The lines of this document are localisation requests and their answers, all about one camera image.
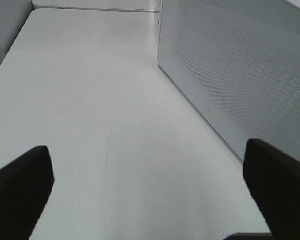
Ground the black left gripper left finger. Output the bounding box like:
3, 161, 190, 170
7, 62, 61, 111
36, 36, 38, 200
0, 146, 55, 240

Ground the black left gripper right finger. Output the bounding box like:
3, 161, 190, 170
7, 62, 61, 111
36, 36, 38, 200
243, 138, 300, 240

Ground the white microwave door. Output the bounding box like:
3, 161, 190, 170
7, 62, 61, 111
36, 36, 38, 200
156, 0, 300, 166

